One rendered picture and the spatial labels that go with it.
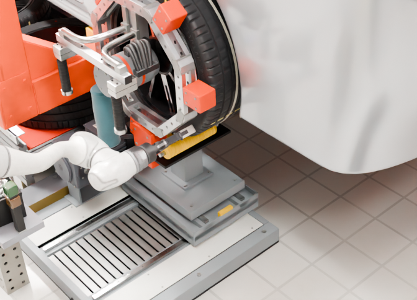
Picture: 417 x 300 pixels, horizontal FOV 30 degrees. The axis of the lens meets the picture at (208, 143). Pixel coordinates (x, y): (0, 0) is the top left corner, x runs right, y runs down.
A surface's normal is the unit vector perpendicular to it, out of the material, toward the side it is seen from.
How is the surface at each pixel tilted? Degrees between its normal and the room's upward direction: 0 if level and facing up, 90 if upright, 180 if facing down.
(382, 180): 0
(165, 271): 0
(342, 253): 0
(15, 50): 90
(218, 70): 77
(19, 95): 90
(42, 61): 90
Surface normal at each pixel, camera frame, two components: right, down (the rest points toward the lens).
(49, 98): 0.66, 0.44
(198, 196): -0.04, -0.80
